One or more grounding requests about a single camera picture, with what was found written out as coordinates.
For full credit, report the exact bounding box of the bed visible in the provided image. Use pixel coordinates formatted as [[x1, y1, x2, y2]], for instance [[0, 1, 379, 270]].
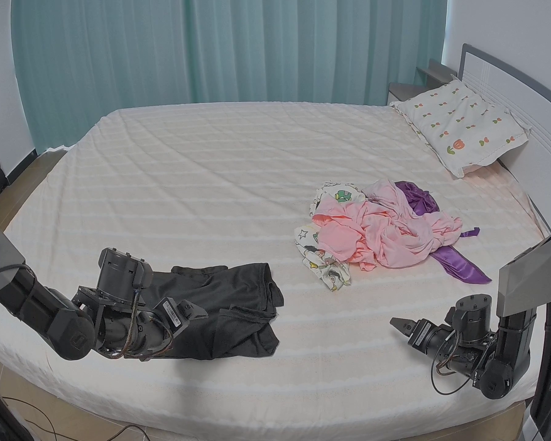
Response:
[[0, 43, 551, 433]]

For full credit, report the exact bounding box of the grey bedside table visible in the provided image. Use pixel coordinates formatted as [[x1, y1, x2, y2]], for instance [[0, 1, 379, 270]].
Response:
[[388, 59, 457, 107]]

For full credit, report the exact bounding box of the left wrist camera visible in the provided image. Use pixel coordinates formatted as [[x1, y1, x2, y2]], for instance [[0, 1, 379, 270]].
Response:
[[132, 259, 153, 289]]

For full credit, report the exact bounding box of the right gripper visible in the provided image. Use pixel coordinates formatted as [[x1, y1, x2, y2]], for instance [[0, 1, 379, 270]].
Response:
[[390, 317, 458, 362]]

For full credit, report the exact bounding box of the white printed pillow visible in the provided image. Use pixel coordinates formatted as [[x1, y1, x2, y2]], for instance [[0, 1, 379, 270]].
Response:
[[389, 75, 532, 179]]

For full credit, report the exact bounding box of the pile of clothes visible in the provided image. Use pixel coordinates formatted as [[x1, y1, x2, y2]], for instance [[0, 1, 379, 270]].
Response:
[[294, 178, 493, 293]]

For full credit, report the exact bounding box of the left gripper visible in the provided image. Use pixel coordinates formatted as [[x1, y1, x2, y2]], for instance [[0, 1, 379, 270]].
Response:
[[138, 297, 210, 355]]

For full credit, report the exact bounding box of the black garment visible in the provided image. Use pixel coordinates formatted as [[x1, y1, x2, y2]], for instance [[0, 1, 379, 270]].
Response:
[[142, 263, 285, 361]]

